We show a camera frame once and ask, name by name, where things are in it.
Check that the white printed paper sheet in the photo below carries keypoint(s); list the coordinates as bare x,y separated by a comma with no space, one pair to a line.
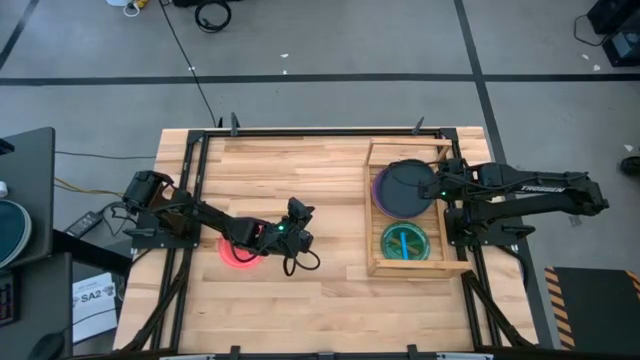
95,310

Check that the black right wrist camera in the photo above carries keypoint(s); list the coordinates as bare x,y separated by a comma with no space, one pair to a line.
452,167

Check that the black equipment case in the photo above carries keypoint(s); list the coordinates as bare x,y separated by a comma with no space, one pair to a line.
620,35

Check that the teal transparent plate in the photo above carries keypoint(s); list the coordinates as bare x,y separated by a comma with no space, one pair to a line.
395,235

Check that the black mat hazard stripes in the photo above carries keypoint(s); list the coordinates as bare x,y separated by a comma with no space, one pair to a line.
595,305

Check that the pink transparent plate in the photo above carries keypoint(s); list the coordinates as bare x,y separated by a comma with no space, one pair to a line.
235,261

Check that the dark charcoal plate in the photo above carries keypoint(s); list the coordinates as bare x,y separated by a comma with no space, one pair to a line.
402,190

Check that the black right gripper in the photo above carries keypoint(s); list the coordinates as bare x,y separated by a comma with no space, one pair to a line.
455,187

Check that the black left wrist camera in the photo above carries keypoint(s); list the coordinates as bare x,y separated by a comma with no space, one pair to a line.
300,207

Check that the black computer mouse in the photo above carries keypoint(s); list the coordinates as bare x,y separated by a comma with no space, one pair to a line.
47,346

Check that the dark teal disc white rim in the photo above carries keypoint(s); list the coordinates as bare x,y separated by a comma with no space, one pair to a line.
10,232

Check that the black side table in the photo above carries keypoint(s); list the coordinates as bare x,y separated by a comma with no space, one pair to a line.
27,165

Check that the purple plate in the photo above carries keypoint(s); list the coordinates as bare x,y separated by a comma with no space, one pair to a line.
376,197

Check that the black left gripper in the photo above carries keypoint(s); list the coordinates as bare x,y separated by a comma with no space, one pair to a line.
280,237

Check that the black power adapter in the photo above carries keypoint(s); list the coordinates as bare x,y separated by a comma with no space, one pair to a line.
84,224

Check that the black aluminium rig frame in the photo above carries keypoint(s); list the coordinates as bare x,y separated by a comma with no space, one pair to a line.
300,133

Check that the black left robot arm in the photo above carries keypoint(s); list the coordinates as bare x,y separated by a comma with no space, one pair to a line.
210,217

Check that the wooden dish rack frame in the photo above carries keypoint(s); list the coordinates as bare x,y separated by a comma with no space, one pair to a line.
380,267

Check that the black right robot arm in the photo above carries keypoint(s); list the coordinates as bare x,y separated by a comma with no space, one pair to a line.
520,185

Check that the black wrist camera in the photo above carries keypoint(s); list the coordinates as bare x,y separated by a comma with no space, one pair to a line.
452,167
300,207

